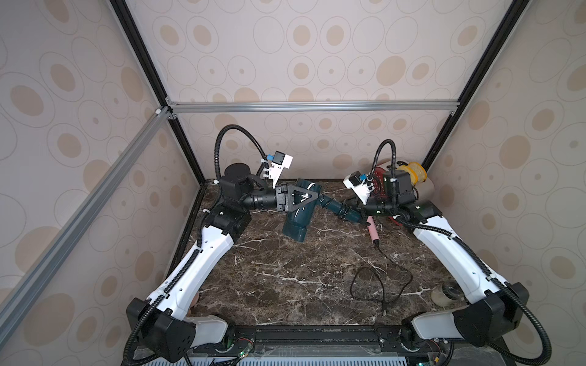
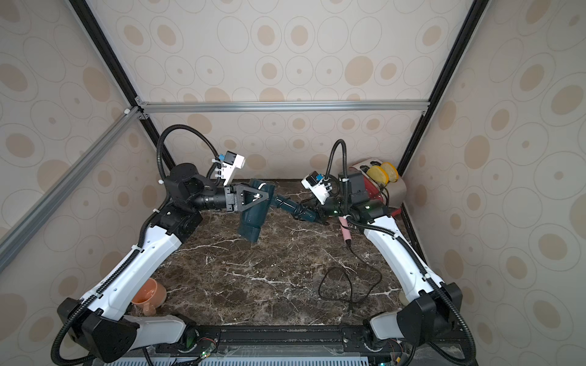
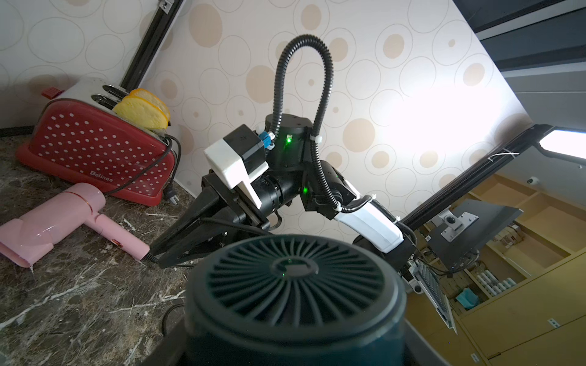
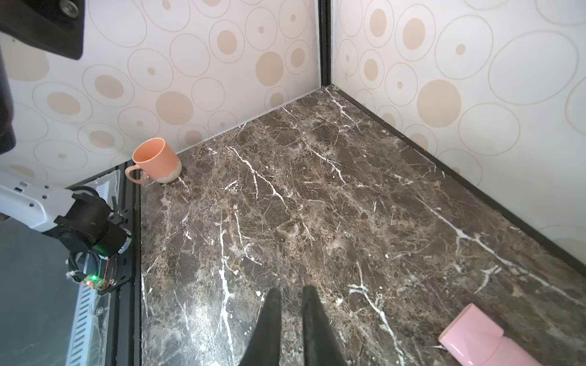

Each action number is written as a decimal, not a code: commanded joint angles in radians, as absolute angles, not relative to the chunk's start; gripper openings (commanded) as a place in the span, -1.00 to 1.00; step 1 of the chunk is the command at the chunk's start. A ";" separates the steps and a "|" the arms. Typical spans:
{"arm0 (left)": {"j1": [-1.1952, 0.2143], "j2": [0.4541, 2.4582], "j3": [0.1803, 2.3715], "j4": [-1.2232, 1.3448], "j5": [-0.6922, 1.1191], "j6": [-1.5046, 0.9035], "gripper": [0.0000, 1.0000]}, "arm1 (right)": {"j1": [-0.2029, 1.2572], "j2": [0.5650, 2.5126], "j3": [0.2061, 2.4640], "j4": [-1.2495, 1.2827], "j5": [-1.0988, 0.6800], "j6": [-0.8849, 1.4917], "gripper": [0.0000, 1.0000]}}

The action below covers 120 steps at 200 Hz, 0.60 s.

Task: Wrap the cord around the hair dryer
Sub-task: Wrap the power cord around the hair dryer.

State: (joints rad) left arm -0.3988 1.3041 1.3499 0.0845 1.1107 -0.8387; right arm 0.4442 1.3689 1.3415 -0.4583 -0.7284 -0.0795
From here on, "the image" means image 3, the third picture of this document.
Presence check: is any black monitor on stand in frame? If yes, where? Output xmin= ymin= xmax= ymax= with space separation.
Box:
xmin=425 ymin=199 xmax=523 ymax=273

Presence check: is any yellow toast slice front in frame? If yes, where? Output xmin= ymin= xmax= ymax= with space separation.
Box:
xmin=113 ymin=95 xmax=169 ymax=131

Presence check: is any yellow toast slice back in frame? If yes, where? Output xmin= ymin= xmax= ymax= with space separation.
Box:
xmin=130 ymin=88 xmax=170 ymax=120

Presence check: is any wooden shelf unit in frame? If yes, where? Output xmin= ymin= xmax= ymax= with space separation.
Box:
xmin=407 ymin=174 xmax=585 ymax=365

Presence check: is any yellow toast slice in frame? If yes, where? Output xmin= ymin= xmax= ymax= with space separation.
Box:
xmin=130 ymin=88 xmax=170 ymax=120
xmin=113 ymin=95 xmax=169 ymax=131

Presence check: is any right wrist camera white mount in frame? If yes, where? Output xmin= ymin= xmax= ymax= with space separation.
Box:
xmin=204 ymin=124 xmax=275 ymax=208

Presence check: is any dark green hair dryer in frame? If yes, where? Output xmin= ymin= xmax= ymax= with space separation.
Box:
xmin=185 ymin=235 xmax=406 ymax=365

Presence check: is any pink hair dryer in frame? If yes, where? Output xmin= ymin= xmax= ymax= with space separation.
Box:
xmin=1 ymin=183 xmax=150 ymax=268

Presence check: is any black right corner post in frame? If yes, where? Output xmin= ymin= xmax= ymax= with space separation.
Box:
xmin=120 ymin=0 xmax=184 ymax=92

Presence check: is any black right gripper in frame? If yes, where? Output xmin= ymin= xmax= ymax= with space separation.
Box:
xmin=149 ymin=170 xmax=284 ymax=268

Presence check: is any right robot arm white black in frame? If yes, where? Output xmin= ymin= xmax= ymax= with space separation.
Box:
xmin=146 ymin=34 xmax=415 ymax=271

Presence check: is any red polka dot toaster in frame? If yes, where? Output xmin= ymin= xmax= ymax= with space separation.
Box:
xmin=16 ymin=78 xmax=176 ymax=206

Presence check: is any black toaster cord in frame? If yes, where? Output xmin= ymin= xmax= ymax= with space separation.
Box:
xmin=104 ymin=132 xmax=183 ymax=206

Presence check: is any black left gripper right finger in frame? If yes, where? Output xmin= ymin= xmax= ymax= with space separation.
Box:
xmin=404 ymin=320 xmax=450 ymax=366

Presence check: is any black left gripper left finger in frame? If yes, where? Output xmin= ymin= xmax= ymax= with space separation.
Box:
xmin=141 ymin=329 xmax=188 ymax=366

